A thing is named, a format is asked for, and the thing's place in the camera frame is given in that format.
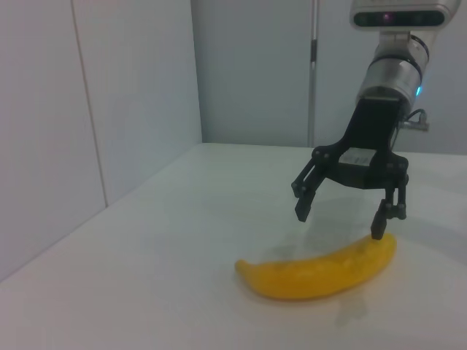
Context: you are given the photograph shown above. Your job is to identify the thin grey metal pole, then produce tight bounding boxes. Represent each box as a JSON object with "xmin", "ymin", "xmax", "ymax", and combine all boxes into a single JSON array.
[{"xmin": 308, "ymin": 0, "xmax": 320, "ymax": 149}]

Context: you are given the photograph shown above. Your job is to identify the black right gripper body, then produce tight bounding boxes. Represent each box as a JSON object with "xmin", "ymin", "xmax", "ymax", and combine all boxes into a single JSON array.
[{"xmin": 313, "ymin": 96, "xmax": 409, "ymax": 191}]

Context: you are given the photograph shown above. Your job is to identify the yellow banana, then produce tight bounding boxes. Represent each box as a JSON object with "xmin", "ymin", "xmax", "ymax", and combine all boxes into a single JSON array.
[{"xmin": 234, "ymin": 232, "xmax": 398, "ymax": 302}]

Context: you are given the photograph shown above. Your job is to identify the right wrist cable plug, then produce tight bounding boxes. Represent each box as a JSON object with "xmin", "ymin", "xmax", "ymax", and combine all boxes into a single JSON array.
[{"xmin": 399, "ymin": 108, "xmax": 431, "ymax": 133}]

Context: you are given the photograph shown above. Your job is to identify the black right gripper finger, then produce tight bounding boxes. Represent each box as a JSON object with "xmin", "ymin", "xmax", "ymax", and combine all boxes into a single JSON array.
[
  {"xmin": 290, "ymin": 147, "xmax": 331, "ymax": 223},
  {"xmin": 370, "ymin": 174, "xmax": 409, "ymax": 241}
]

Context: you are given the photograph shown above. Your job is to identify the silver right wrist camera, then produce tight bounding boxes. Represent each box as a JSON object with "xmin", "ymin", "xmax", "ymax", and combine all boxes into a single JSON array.
[{"xmin": 349, "ymin": 0, "xmax": 463, "ymax": 34}]

